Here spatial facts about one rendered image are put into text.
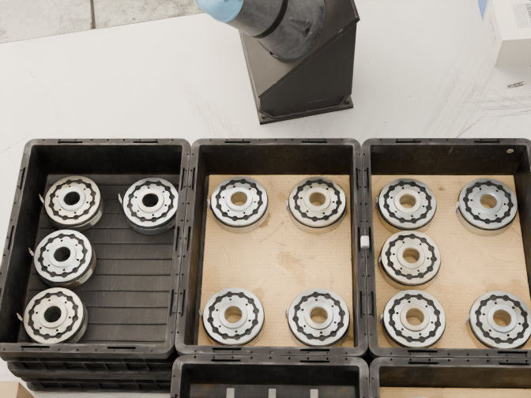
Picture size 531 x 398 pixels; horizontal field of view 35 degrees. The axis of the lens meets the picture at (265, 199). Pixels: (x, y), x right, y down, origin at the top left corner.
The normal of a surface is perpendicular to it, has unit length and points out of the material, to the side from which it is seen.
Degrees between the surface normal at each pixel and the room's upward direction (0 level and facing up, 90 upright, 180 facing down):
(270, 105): 90
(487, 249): 0
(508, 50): 90
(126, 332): 0
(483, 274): 0
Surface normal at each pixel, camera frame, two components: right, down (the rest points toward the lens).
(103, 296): -0.04, -0.49
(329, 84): 0.18, 0.85
